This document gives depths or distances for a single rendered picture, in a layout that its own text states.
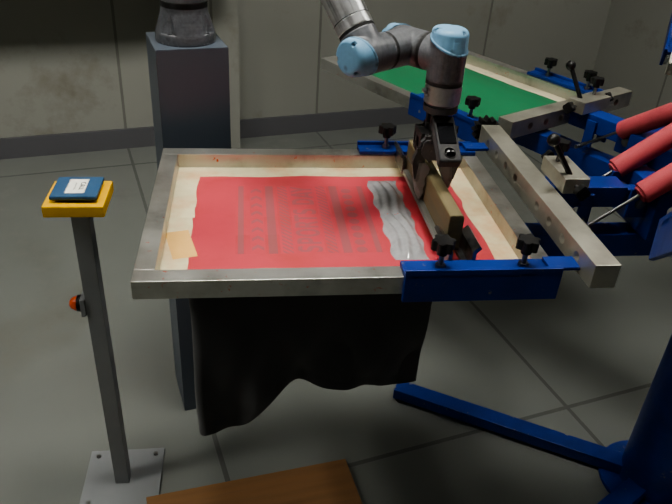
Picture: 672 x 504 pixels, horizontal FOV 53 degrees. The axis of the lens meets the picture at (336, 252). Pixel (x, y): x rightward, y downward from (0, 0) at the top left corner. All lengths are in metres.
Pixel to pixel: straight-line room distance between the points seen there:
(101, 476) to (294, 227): 1.10
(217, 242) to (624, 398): 1.76
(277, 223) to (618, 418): 1.57
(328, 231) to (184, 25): 0.66
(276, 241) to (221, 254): 0.12
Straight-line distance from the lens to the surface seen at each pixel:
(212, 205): 1.52
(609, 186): 1.62
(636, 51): 5.26
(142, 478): 2.19
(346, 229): 1.44
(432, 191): 1.43
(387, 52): 1.37
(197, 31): 1.78
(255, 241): 1.38
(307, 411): 2.36
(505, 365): 2.67
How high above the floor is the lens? 1.67
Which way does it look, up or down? 32 degrees down
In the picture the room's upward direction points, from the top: 4 degrees clockwise
